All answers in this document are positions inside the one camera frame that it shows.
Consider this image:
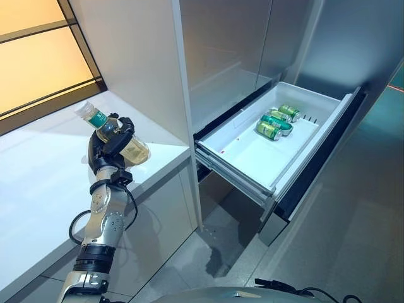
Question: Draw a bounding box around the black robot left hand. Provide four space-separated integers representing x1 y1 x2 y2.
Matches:
87 116 136 174

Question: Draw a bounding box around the clear tea bottle white cap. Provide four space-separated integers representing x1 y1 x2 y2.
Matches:
74 102 152 165

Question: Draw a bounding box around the white fridge drawer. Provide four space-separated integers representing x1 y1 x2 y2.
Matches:
193 81 369 247

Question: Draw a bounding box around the stainless steel fridge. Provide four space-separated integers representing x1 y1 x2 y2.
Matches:
172 0 404 303

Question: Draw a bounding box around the white counter cabinet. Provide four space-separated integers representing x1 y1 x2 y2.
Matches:
0 90 195 300

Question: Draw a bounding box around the tall white cabinet panel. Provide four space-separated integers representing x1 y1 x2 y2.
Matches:
68 0 203 233

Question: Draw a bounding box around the light green soda can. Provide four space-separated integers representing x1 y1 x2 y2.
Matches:
255 121 283 141

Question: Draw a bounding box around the dark green soda can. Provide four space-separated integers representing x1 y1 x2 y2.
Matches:
259 114 294 138

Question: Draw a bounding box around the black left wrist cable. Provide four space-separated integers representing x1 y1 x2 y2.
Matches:
68 185 139 246

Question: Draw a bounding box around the orange glass window wall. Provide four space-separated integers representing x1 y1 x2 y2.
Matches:
0 0 107 136

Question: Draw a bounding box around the black torso cable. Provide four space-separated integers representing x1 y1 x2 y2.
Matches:
254 277 362 303

